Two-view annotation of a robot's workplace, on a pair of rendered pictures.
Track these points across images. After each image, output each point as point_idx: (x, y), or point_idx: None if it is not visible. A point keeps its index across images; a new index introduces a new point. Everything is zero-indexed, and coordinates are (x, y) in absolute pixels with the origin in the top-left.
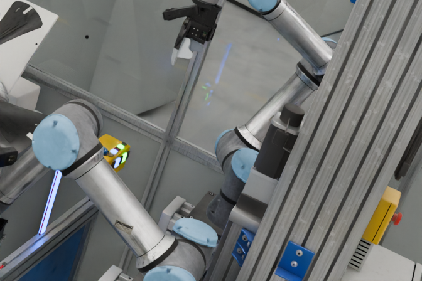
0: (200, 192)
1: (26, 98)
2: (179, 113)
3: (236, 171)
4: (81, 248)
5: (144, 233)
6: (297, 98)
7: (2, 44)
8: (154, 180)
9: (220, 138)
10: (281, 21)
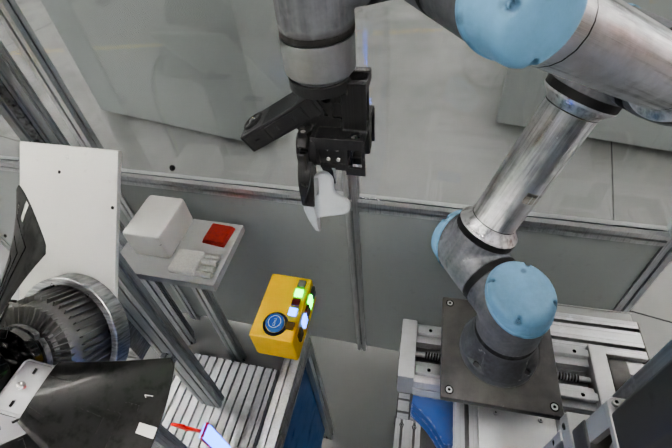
0: (413, 241)
1: (170, 226)
2: (352, 175)
3: (506, 327)
4: (311, 375)
5: None
6: (570, 150)
7: (72, 225)
8: (355, 243)
9: (439, 240)
10: (589, 55)
